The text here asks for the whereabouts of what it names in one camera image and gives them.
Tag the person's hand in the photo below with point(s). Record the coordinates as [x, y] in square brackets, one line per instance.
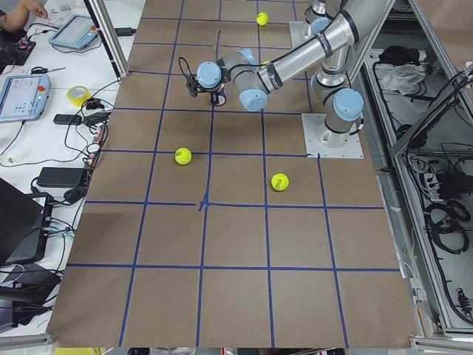
[37, 8]

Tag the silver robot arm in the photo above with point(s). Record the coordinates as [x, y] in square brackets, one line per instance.
[331, 29]
[316, 17]

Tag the yellow tennis ball mid table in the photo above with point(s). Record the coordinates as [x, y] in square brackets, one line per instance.
[183, 156]

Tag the yellow tennis ball far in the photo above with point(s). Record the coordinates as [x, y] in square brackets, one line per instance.
[262, 18]

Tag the tennis ball with black print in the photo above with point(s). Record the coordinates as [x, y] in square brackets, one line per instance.
[279, 182]

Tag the far teach pendant tablet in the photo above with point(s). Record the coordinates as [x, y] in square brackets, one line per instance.
[76, 34]

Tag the teach pendant tablet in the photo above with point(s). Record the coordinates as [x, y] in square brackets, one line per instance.
[76, 34]
[24, 97]

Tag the near teach pendant tablet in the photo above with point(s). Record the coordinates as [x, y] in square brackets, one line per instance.
[24, 97]

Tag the yellow tape roll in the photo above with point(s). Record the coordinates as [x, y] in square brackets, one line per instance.
[77, 95]

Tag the black phone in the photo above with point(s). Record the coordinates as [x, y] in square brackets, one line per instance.
[67, 119]

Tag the black power adapter brick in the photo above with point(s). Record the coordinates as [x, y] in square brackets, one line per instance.
[60, 177]

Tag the black laptop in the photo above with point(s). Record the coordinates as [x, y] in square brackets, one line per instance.
[24, 222]

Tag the black cloth bundle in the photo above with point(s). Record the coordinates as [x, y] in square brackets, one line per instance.
[399, 55]

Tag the white crumpled cloth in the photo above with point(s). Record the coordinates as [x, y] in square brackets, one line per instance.
[404, 79]

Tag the aluminium frame post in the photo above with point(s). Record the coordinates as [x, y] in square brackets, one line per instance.
[101, 19]

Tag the black handled scissors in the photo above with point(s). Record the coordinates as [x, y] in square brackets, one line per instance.
[44, 70]

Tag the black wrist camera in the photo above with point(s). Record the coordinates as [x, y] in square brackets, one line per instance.
[192, 85]

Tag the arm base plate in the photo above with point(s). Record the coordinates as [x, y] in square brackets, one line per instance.
[320, 142]
[299, 32]

